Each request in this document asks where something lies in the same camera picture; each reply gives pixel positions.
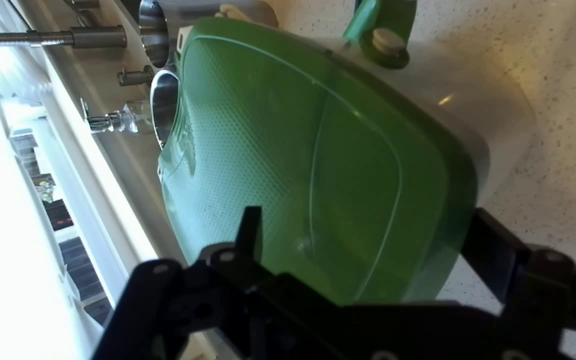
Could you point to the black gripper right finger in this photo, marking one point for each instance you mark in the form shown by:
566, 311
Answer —
498, 256

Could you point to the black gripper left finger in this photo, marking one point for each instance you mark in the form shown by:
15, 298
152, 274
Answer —
248, 232

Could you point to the small steel bowl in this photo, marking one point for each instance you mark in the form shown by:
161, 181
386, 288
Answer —
162, 107

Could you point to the glass soap dispenser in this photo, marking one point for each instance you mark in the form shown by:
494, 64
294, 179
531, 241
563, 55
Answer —
118, 121

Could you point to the chrome kitchen faucet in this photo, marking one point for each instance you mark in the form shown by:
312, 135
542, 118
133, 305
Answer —
48, 37

